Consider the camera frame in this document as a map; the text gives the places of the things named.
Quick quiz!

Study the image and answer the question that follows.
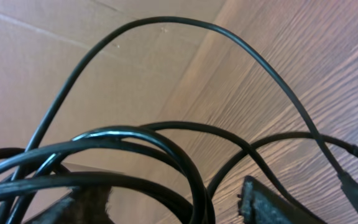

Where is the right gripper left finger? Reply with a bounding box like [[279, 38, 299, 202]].
[[25, 186, 113, 224]]

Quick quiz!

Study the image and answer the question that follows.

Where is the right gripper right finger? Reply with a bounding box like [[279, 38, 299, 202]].
[[238, 176, 322, 224]]

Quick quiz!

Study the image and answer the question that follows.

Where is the black USB-C cable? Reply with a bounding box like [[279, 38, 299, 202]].
[[0, 16, 358, 224]]

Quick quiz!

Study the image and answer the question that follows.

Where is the black USB-A cable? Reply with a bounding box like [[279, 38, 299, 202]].
[[0, 120, 358, 224]]

